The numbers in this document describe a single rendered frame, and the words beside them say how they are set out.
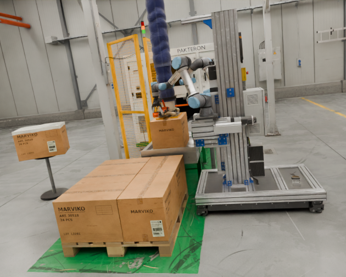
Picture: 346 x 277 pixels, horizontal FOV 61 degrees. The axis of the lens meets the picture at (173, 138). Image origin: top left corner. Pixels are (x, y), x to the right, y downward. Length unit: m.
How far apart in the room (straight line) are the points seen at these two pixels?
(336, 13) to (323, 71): 2.05
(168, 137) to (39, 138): 1.74
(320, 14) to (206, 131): 10.30
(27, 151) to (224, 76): 2.75
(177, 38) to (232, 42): 9.46
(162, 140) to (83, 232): 1.51
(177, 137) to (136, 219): 1.41
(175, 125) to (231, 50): 1.13
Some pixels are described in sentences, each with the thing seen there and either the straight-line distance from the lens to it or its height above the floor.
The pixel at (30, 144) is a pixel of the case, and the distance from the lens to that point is 4.32.
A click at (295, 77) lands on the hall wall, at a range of 12.57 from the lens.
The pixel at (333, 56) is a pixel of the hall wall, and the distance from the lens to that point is 12.88.
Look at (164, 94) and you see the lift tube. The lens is 3.76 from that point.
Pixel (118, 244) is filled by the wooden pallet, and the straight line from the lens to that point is 2.74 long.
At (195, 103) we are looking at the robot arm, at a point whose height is 1.19.
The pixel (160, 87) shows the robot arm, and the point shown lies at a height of 1.37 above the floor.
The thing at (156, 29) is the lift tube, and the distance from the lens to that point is 3.79.
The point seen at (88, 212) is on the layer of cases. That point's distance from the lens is 2.69.
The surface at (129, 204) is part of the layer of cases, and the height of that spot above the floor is 0.49.
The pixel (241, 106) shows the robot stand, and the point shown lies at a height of 1.08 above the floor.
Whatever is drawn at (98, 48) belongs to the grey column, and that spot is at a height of 1.98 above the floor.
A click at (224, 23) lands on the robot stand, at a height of 1.91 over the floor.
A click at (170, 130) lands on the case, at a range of 3.62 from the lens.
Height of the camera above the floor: 1.50
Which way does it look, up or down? 12 degrees down
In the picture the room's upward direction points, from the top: 7 degrees counter-clockwise
